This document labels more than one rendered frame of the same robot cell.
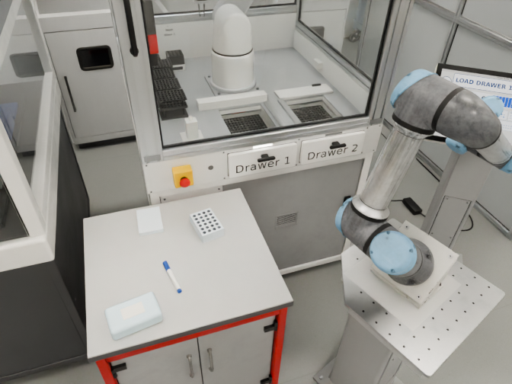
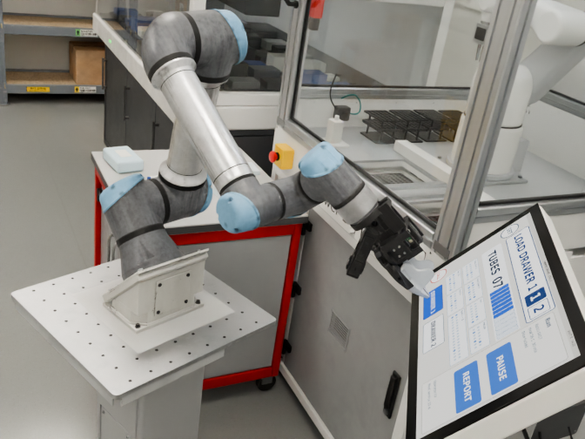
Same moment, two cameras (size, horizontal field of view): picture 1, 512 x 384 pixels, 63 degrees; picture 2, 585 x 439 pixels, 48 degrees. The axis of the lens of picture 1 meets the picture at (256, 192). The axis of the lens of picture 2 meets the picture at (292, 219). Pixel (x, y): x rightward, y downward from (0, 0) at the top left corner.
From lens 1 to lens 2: 2.08 m
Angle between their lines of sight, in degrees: 67
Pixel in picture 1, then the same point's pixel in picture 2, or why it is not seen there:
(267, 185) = (334, 246)
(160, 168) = (281, 138)
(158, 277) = not seen: hidden behind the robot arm
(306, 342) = not seen: outside the picture
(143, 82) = (293, 37)
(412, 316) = (92, 298)
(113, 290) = (154, 158)
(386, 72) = (462, 163)
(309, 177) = (367, 280)
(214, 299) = not seen: hidden behind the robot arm
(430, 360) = (29, 298)
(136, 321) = (112, 154)
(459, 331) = (60, 330)
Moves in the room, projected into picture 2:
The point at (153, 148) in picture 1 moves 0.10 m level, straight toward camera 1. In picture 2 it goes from (283, 111) to (256, 111)
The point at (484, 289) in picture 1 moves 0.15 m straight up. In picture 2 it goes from (126, 374) to (129, 313)
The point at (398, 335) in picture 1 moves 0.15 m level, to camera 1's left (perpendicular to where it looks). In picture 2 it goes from (69, 284) to (80, 253)
